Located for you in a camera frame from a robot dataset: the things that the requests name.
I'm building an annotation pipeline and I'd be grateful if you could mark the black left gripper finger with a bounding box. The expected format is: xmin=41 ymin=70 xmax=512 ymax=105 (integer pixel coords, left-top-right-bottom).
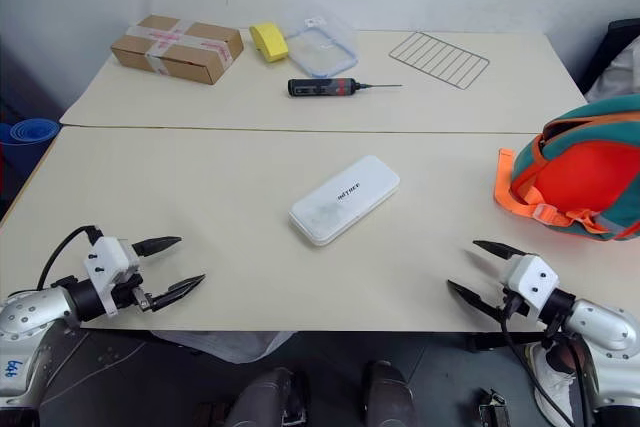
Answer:
xmin=149 ymin=273 xmax=208 ymax=313
xmin=131 ymin=235 xmax=183 ymax=258

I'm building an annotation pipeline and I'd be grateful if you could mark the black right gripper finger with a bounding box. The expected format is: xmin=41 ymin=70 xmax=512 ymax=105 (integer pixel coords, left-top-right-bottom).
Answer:
xmin=471 ymin=239 xmax=529 ymax=264
xmin=445 ymin=279 xmax=504 ymax=321

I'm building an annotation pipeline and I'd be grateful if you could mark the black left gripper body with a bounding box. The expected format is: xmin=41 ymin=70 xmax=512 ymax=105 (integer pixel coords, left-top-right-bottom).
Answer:
xmin=113 ymin=274 xmax=157 ymax=314

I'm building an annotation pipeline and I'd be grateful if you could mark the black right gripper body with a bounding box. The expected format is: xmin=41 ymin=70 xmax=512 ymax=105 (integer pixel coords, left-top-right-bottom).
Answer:
xmin=493 ymin=281 xmax=532 ymax=321

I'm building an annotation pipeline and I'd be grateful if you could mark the teal and orange backpack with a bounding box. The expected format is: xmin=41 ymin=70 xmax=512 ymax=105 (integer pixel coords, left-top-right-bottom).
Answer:
xmin=493 ymin=93 xmax=640 ymax=243

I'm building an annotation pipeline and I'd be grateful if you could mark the white plastic case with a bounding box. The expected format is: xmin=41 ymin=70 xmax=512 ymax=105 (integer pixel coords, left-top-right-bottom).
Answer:
xmin=288 ymin=154 xmax=402 ymax=248

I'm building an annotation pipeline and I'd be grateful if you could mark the white plastic bag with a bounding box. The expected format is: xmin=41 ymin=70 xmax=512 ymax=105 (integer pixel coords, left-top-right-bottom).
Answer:
xmin=149 ymin=330 xmax=295 ymax=366

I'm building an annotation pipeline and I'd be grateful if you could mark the white shoe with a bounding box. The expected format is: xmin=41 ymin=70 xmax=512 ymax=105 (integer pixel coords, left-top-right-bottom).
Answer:
xmin=528 ymin=341 xmax=577 ymax=424

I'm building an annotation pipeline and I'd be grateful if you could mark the black metal clamp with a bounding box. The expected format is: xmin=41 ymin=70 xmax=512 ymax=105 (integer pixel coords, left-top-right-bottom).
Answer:
xmin=476 ymin=388 xmax=512 ymax=427

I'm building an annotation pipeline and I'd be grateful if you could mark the dark rounded shape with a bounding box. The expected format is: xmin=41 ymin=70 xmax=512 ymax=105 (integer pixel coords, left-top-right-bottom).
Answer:
xmin=360 ymin=360 xmax=422 ymax=427
xmin=223 ymin=366 xmax=309 ymax=427

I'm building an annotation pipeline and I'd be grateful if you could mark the taped brown cardboard box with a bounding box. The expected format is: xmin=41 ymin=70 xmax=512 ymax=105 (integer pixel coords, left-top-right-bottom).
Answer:
xmin=110 ymin=14 xmax=245 ymax=86

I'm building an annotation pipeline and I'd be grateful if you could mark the white cloth bag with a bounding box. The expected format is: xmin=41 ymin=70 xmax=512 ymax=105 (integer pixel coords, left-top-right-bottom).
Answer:
xmin=584 ymin=35 xmax=640 ymax=104

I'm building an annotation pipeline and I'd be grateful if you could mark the black and red screwdriver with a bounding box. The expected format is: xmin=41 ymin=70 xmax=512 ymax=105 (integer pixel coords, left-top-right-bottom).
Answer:
xmin=286 ymin=76 xmax=404 ymax=98

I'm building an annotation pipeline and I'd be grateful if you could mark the yellow sponge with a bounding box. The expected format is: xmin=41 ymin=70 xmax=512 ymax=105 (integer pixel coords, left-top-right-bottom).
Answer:
xmin=248 ymin=21 xmax=291 ymax=65

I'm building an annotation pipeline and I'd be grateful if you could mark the clear container with blue rim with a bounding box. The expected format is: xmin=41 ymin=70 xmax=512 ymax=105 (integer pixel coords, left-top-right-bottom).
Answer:
xmin=281 ymin=5 xmax=360 ymax=79

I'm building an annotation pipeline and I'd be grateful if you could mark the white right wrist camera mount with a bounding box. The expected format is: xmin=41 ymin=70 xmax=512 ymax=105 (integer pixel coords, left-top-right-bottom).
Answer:
xmin=499 ymin=254 xmax=560 ymax=319

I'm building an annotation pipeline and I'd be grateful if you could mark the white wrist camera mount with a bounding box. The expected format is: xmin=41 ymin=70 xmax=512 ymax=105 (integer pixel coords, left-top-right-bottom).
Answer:
xmin=82 ymin=236 xmax=142 ymax=319
xmin=499 ymin=254 xmax=560 ymax=319

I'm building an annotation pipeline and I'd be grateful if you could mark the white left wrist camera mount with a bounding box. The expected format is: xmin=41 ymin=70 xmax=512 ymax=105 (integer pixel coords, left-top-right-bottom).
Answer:
xmin=82 ymin=236 xmax=142 ymax=319

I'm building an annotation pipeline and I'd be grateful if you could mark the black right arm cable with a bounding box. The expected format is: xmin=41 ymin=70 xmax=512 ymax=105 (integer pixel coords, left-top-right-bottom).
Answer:
xmin=499 ymin=291 xmax=592 ymax=427

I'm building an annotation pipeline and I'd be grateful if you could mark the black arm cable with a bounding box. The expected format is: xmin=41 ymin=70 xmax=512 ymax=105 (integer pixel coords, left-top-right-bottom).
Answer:
xmin=36 ymin=225 xmax=105 ymax=293
xmin=499 ymin=291 xmax=592 ymax=427

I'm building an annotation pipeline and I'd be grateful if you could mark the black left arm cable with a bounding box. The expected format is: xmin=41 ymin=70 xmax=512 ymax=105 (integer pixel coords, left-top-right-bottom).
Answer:
xmin=36 ymin=225 xmax=105 ymax=293

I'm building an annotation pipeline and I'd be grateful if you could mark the metal wire rack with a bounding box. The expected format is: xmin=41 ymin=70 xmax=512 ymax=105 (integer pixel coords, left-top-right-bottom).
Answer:
xmin=388 ymin=31 xmax=491 ymax=91

